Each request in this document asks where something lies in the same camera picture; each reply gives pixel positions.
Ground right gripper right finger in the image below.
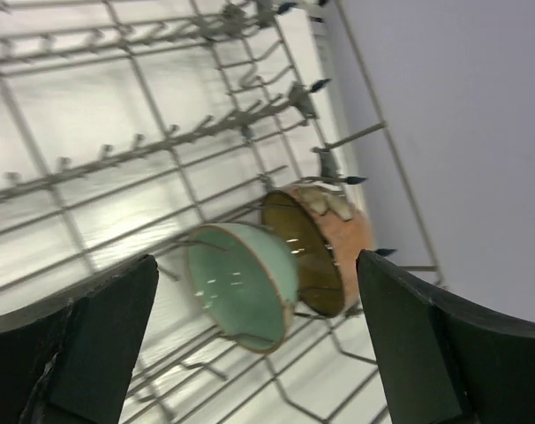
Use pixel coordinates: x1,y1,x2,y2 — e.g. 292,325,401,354
357,250,535,423

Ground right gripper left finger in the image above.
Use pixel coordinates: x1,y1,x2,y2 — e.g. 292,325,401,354
0,254,159,423

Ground brown glazed bowl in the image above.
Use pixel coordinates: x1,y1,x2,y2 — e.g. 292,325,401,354
260,184,374,317

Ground mint green bowl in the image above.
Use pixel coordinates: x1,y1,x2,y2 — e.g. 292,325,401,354
185,223,299,354

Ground grey wire dish rack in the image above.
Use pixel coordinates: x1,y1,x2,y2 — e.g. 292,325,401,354
0,1,443,423

